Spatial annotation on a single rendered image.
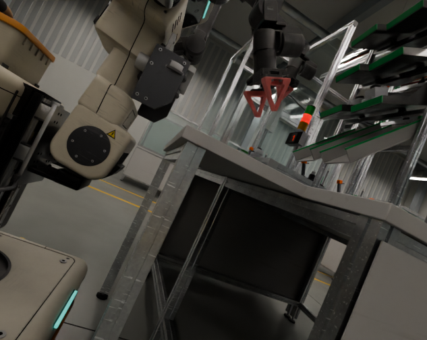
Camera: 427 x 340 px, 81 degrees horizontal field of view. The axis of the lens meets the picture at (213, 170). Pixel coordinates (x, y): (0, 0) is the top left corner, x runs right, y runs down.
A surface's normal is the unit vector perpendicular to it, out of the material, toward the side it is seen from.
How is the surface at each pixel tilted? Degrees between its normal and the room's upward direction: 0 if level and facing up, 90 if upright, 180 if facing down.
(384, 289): 90
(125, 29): 90
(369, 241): 90
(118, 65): 90
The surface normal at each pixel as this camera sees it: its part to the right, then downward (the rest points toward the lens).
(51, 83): 0.23, 0.04
